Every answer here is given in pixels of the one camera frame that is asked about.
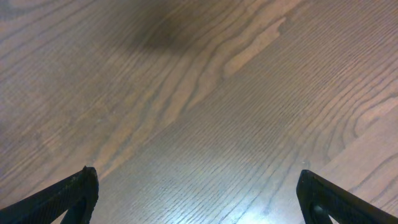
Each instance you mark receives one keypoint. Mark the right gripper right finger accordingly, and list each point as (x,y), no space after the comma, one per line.
(322,202)

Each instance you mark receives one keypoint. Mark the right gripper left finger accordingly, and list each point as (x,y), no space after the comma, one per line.
(75,197)

